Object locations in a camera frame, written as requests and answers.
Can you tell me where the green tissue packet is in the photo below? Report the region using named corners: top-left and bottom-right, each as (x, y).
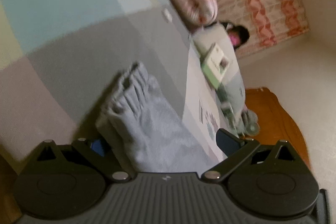
top-left (217, 86), bottom-right (235, 122)

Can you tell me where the grey plush toy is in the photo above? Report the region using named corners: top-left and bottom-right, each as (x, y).
top-left (236, 110), bottom-right (259, 125)

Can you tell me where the green handheld fan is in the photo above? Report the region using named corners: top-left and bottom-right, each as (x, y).
top-left (236, 119), bottom-right (260, 135)

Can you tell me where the large patchwork pillow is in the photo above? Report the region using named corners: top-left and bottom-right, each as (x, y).
top-left (193, 21), bottom-right (246, 119)

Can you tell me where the green and white book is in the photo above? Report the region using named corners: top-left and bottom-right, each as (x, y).
top-left (201, 43), bottom-right (231, 89)

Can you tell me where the patchwork bed sheet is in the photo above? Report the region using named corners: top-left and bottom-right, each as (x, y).
top-left (0, 0), bottom-right (244, 161)

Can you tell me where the wooden headboard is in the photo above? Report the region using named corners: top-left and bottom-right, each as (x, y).
top-left (238, 88), bottom-right (311, 169)

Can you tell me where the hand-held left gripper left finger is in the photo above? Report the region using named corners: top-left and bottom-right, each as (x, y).
top-left (21, 138), bottom-right (133, 183)

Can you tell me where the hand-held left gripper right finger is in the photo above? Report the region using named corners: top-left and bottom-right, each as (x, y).
top-left (201, 128), bottom-right (313, 184)

